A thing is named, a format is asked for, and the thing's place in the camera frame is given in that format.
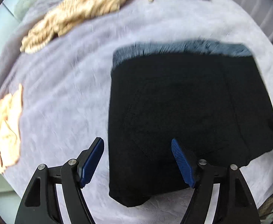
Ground orange peach garment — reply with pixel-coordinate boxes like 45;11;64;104
0;84;23;174

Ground beige striped garment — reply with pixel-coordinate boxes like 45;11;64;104
20;0;153;54

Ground dark blue patterned pants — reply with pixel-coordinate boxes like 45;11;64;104
108;41;273;207

